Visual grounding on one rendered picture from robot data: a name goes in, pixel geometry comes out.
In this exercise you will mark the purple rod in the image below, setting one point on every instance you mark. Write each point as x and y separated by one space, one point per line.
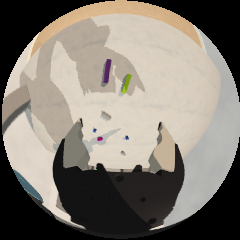
107 70

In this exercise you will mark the lime green rod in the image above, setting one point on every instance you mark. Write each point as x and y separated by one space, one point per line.
126 83

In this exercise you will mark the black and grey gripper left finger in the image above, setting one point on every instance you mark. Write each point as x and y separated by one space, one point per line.
71 158

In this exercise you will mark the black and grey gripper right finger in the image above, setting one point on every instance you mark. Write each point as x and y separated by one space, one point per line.
166 161

